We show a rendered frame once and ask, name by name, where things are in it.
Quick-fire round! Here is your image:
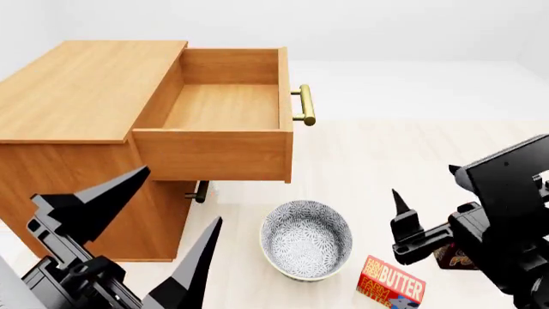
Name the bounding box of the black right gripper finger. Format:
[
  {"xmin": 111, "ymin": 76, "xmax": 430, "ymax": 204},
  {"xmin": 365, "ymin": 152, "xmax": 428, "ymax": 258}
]
[
  {"xmin": 389, "ymin": 188, "xmax": 431, "ymax": 246},
  {"xmin": 448, "ymin": 164, "xmax": 478, "ymax": 195}
]

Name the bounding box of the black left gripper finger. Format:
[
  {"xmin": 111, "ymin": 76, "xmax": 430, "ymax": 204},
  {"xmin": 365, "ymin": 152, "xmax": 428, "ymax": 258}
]
[
  {"xmin": 30, "ymin": 165, "xmax": 152, "ymax": 243},
  {"xmin": 143, "ymin": 216, "xmax": 224, "ymax": 309}
]

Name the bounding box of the red butter box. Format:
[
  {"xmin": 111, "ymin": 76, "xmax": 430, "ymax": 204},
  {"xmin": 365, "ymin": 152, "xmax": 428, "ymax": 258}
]
[{"xmin": 356, "ymin": 255, "xmax": 427, "ymax": 309}]

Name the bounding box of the wooden cabinet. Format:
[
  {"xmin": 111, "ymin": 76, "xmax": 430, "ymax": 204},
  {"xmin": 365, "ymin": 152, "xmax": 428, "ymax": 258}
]
[{"xmin": 0, "ymin": 39, "xmax": 208, "ymax": 263}]

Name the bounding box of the wooden drawer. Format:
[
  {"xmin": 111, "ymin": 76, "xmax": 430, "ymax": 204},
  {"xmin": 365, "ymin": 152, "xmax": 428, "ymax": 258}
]
[{"xmin": 131, "ymin": 46, "xmax": 295, "ymax": 185}]

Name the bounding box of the dark brown food box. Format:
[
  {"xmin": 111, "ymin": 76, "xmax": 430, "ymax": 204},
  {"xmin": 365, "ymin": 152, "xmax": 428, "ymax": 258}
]
[{"xmin": 431, "ymin": 242, "xmax": 478, "ymax": 271}]

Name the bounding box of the grey patterned ceramic bowl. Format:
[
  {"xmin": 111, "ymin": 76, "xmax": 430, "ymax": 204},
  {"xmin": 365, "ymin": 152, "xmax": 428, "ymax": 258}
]
[{"xmin": 259, "ymin": 199, "xmax": 354, "ymax": 284}]

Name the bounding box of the dark brass drawer handle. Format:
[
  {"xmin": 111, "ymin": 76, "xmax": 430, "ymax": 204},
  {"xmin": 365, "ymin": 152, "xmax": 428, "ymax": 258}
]
[{"xmin": 184, "ymin": 179, "xmax": 211, "ymax": 204}]

